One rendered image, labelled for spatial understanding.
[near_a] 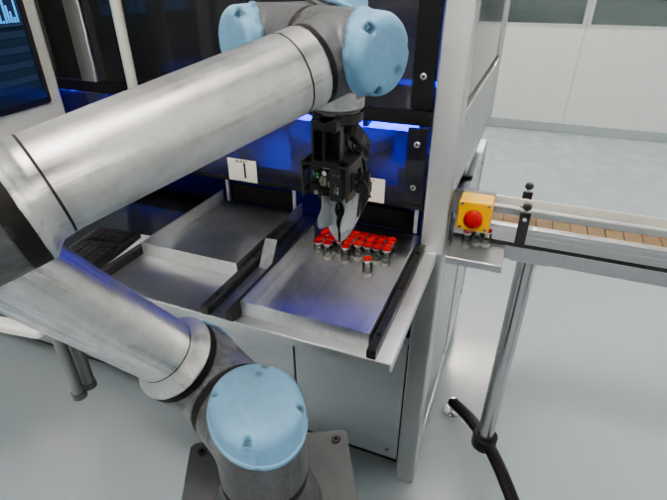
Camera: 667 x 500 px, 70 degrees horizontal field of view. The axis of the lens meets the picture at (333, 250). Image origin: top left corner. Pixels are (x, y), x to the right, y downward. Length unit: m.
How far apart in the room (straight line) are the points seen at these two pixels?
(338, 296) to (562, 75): 4.89
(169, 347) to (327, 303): 0.43
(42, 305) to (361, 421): 1.23
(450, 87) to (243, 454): 0.77
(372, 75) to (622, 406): 1.95
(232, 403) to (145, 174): 0.32
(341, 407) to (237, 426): 1.04
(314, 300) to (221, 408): 0.43
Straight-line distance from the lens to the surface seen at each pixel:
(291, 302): 0.97
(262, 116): 0.41
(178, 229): 1.29
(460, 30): 1.01
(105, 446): 2.00
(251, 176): 1.25
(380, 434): 1.62
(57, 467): 2.01
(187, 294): 1.04
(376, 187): 1.12
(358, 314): 0.93
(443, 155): 1.06
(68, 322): 0.55
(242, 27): 0.55
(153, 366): 0.62
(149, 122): 0.37
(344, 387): 1.53
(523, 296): 1.36
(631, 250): 1.26
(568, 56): 5.64
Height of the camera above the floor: 1.45
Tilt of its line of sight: 30 degrees down
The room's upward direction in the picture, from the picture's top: straight up
